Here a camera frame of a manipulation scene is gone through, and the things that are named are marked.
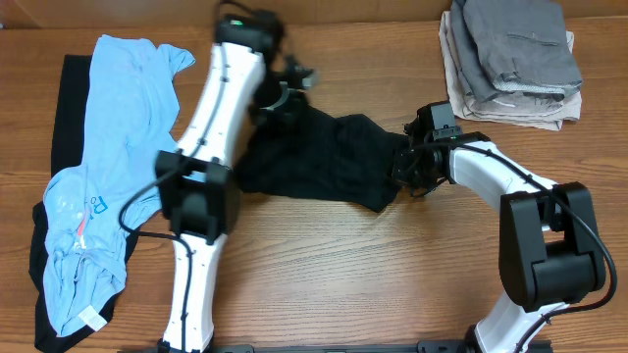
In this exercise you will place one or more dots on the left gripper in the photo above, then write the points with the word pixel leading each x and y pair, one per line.
pixel 258 107

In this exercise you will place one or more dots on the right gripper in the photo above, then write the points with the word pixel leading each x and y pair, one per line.
pixel 400 176

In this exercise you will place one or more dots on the black t-shirt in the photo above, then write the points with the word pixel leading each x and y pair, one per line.
pixel 301 152

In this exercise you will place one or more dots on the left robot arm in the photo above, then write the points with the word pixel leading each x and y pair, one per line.
pixel 196 182

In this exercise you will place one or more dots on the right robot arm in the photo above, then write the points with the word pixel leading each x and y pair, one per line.
pixel 551 259

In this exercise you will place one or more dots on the light grey folded garment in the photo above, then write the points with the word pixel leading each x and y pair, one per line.
pixel 515 104

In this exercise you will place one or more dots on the beige folded garment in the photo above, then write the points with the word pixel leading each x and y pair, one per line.
pixel 453 79

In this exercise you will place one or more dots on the light blue t-shirt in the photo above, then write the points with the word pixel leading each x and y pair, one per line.
pixel 130 110

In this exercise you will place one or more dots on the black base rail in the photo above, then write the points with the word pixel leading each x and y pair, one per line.
pixel 338 349

